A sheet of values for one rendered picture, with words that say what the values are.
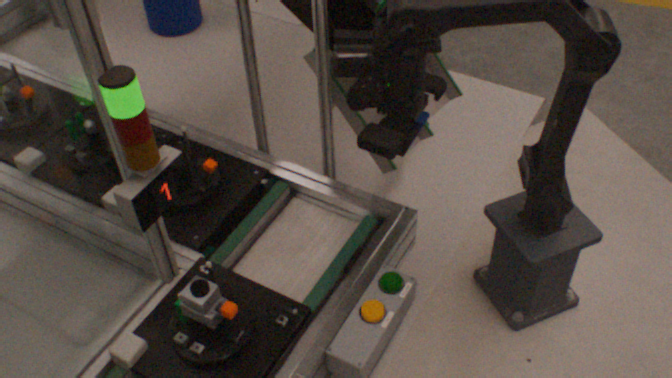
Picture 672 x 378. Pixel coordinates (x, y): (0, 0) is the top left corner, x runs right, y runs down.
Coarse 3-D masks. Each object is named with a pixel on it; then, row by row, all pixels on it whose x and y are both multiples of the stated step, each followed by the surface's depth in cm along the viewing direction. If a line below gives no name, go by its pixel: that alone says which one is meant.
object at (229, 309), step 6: (216, 306) 110; (222, 306) 109; (228, 306) 109; (234, 306) 109; (222, 312) 109; (228, 312) 108; (234, 312) 109; (228, 318) 110; (234, 318) 110; (228, 324) 111; (234, 324) 111; (234, 330) 112; (240, 330) 114; (234, 336) 113
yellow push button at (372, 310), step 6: (372, 300) 121; (366, 306) 120; (372, 306) 120; (378, 306) 120; (366, 312) 119; (372, 312) 119; (378, 312) 119; (384, 312) 120; (366, 318) 119; (372, 318) 119; (378, 318) 119
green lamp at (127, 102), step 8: (136, 80) 95; (104, 88) 93; (128, 88) 94; (136, 88) 95; (104, 96) 94; (112, 96) 94; (120, 96) 94; (128, 96) 94; (136, 96) 95; (112, 104) 95; (120, 104) 95; (128, 104) 95; (136, 104) 96; (112, 112) 96; (120, 112) 96; (128, 112) 96; (136, 112) 97
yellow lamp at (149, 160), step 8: (152, 136) 102; (120, 144) 101; (144, 144) 101; (152, 144) 102; (128, 152) 101; (136, 152) 101; (144, 152) 101; (152, 152) 102; (128, 160) 102; (136, 160) 102; (144, 160) 102; (152, 160) 103; (136, 168) 103; (144, 168) 103
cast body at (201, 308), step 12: (192, 288) 109; (204, 288) 109; (216, 288) 110; (192, 300) 109; (204, 300) 108; (216, 300) 111; (192, 312) 111; (204, 312) 109; (216, 312) 111; (204, 324) 112; (216, 324) 112
